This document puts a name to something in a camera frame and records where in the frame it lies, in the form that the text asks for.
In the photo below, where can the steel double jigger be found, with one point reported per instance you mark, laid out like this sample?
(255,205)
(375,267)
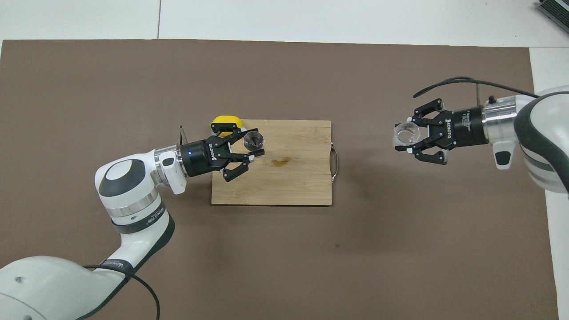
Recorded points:
(253,140)

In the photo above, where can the brown table mat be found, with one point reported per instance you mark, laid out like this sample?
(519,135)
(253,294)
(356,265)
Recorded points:
(311,258)

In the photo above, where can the wooden cutting board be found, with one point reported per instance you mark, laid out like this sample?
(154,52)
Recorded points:
(284,182)

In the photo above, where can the grey ribbed device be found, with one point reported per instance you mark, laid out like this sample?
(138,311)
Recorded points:
(558,11)

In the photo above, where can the clear plastic cup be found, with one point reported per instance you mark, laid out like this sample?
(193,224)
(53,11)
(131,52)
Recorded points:
(406,133)

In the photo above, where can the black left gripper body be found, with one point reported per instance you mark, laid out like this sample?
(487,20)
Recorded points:
(200,156)

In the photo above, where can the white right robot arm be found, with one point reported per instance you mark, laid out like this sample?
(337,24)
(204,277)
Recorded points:
(546,133)

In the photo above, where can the yellow lemon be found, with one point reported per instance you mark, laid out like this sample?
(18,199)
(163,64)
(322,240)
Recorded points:
(226,119)

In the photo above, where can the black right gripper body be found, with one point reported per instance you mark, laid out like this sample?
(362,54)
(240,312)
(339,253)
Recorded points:
(466,128)

